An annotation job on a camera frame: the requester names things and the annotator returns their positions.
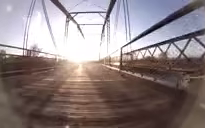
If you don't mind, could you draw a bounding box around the wooden plank bridge deck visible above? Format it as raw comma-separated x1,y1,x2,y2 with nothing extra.
0,61,205,128

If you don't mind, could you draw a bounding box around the bare tree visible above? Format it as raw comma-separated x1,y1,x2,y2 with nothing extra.
28,43,43,58

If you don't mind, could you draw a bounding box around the metal lattice bridge railing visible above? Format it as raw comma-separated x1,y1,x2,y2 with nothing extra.
99,27,205,88

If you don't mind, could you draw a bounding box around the steel bridge truss frame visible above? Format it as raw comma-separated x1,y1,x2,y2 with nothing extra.
22,0,205,62

